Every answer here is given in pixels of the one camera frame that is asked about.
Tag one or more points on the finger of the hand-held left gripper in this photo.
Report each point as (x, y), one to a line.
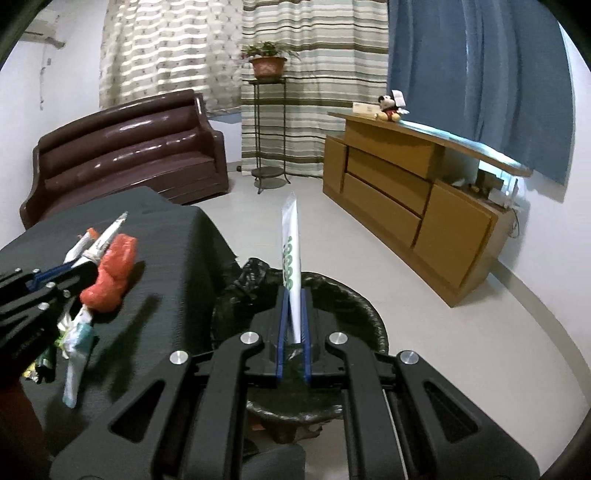
(46, 275)
(55, 295)

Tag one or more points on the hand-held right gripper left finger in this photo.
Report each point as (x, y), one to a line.
(280, 341)

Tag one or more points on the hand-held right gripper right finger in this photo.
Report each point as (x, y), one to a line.
(306, 350)

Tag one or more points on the black gold-print packet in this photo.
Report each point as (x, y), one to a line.
(41, 369)

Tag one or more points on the red plastic bag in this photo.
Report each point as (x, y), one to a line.
(113, 272)

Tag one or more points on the black bag-lined trash bin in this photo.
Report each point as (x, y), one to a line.
(355, 309)

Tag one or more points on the long white tube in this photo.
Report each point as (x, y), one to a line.
(108, 233)

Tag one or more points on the white green-print wrapper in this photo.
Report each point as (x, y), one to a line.
(291, 258)

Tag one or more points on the white orange-tipped wrapper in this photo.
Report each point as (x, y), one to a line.
(81, 247)

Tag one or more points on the white and blue wrapper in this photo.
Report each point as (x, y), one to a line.
(78, 350)

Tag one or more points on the dark table cloth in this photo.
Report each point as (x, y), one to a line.
(175, 258)

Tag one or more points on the brown leather sofa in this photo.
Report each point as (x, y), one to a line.
(124, 152)

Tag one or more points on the metal plant stand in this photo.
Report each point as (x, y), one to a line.
(270, 173)

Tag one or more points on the wooden cabinet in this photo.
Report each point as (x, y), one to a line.
(452, 230)

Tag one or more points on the beige flat box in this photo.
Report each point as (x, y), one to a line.
(365, 108)

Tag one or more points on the small cardboard box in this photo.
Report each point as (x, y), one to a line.
(491, 182)

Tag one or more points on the mouse plush toy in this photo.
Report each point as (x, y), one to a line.
(390, 110)

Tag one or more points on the beige patterned curtain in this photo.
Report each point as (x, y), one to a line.
(171, 50)

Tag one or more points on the white paper tag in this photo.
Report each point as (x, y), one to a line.
(398, 97)

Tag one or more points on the potted plant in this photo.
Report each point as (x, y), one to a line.
(268, 65)

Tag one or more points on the striped curtain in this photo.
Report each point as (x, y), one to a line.
(323, 60)

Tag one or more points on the blue curtain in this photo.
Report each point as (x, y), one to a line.
(475, 74)

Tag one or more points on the wall air conditioner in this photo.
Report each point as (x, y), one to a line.
(44, 34)

